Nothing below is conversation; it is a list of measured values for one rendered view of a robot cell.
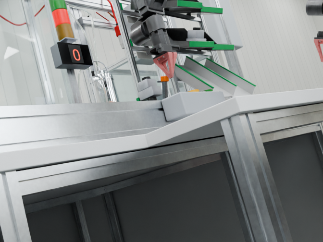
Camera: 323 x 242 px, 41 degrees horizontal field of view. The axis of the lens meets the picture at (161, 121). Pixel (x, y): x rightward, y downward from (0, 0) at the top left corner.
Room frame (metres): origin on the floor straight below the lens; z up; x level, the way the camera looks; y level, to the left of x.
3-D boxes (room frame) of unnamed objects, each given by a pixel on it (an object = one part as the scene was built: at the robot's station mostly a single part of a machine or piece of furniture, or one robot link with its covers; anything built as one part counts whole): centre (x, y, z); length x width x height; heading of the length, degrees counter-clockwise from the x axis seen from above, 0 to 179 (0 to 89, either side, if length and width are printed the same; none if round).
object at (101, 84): (2.37, 0.26, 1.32); 0.14 x 0.14 x 0.38
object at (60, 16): (1.32, 0.22, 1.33); 0.05 x 0.05 x 0.05
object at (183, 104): (1.20, -0.10, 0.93); 0.21 x 0.07 x 0.06; 141
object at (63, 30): (1.32, 0.22, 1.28); 0.05 x 0.05 x 0.05
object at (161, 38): (1.34, -0.06, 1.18); 0.10 x 0.07 x 0.07; 142
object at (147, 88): (1.41, 0.02, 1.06); 0.08 x 0.04 x 0.07; 50
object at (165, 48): (1.33, -0.06, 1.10); 0.07 x 0.07 x 0.09; 52
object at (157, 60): (1.35, -0.07, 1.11); 0.07 x 0.07 x 0.09; 52
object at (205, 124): (1.32, -0.22, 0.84); 0.90 x 0.70 x 0.03; 134
